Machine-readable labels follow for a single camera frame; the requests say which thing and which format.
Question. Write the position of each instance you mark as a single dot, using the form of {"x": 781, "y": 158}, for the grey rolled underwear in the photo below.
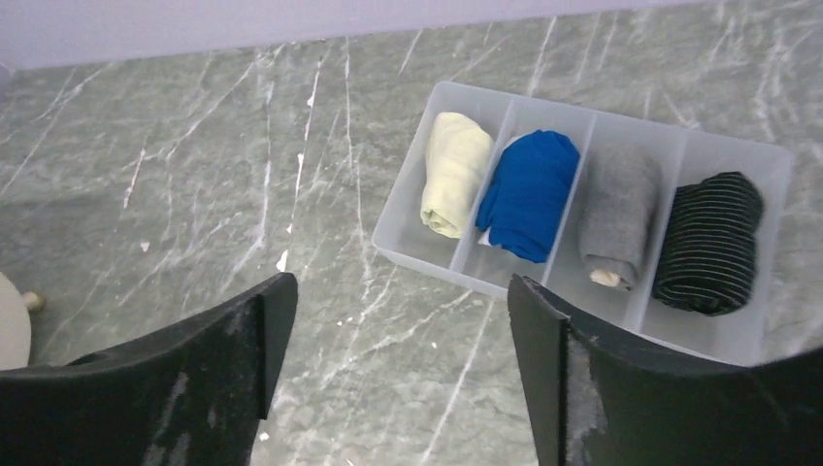
{"x": 619, "y": 204}

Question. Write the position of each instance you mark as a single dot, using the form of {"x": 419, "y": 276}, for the cream yellow underwear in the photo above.
{"x": 456, "y": 159}

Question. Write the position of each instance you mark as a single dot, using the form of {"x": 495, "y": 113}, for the black striped rolled underwear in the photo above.
{"x": 708, "y": 259}

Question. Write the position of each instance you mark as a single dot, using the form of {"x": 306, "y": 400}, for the cream cylindrical container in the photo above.
{"x": 16, "y": 328}

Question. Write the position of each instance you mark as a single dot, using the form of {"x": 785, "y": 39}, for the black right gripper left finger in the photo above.
{"x": 191, "y": 393}

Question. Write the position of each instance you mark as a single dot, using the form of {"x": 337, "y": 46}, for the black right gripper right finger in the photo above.
{"x": 597, "y": 394}

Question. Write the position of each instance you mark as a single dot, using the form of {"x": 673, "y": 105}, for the clear plastic divided tray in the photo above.
{"x": 685, "y": 157}

